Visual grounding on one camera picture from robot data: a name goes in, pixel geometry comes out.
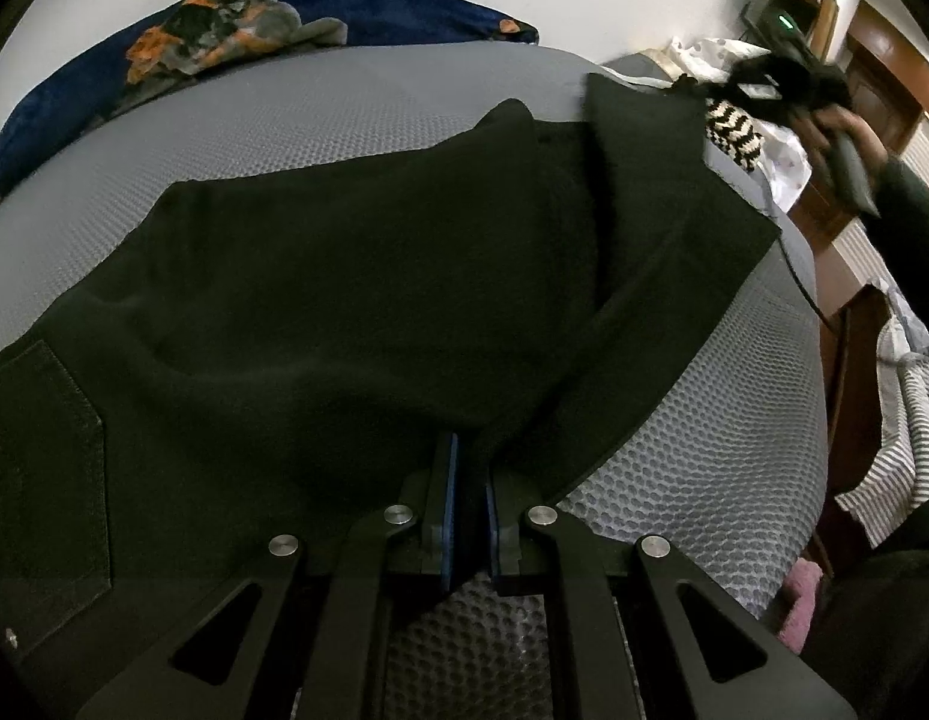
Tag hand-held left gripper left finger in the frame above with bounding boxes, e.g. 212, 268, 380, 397
74, 431, 466, 720

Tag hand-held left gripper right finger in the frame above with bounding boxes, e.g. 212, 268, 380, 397
483, 465, 859, 720

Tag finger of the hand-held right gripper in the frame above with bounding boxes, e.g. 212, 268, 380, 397
666, 69, 736, 100

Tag black pants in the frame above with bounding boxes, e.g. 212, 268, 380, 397
0, 73, 782, 695

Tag person's right forearm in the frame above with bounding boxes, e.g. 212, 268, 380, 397
858, 150, 929, 260

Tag person's right hand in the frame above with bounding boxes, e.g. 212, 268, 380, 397
801, 106, 869, 175

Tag black white zigzag cloth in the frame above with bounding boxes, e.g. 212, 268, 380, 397
703, 97, 767, 170

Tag white dotted cloth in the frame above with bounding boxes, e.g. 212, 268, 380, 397
663, 36, 817, 217

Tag brown wooden door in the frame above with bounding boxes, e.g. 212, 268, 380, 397
765, 0, 929, 155

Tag blue floral blanket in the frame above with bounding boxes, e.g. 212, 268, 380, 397
0, 0, 541, 200

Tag pink fluffy cloth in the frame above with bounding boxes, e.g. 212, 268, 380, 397
778, 559, 826, 655

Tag grey mesh mattress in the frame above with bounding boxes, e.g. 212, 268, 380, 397
0, 41, 829, 720

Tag grey white striped cloth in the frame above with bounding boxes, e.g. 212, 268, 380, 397
834, 298, 929, 550

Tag dark cloth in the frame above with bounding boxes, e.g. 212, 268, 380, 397
798, 493, 929, 720

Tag black cable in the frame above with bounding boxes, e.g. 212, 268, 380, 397
735, 157, 839, 332

